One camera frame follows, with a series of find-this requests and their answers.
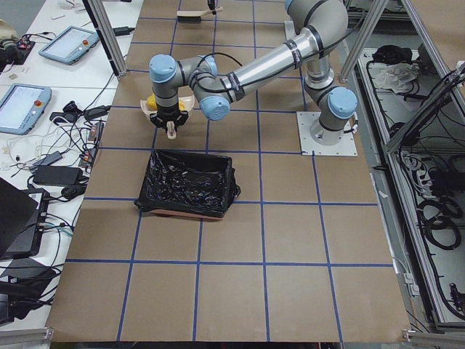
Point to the black laptop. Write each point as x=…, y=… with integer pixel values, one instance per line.
x=23, y=213

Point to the white crumpled cloth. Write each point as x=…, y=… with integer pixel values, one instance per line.
x=399, y=77

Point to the beige hand brush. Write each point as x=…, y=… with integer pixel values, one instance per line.
x=196, y=16

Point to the yellow potato toy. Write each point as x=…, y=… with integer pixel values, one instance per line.
x=151, y=103

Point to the beige plastic dustpan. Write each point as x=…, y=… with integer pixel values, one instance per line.
x=171, y=131

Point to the upper teach pendant tablet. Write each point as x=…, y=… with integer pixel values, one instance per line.
x=70, y=45

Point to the teach pendant tablet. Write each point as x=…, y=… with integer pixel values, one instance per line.
x=22, y=106
x=70, y=45

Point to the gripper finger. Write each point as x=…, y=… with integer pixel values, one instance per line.
x=212, y=6

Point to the black power adapter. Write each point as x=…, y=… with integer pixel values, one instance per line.
x=57, y=176

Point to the aluminium frame post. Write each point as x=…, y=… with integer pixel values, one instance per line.
x=97, y=14

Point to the bin with black bag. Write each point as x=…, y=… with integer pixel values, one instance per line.
x=189, y=184

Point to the lower teach pendant tablet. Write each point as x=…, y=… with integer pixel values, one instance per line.
x=22, y=106

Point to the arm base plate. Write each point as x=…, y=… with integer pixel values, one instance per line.
x=317, y=141

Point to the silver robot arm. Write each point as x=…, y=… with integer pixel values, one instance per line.
x=319, y=27

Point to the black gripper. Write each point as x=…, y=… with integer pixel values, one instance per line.
x=169, y=116

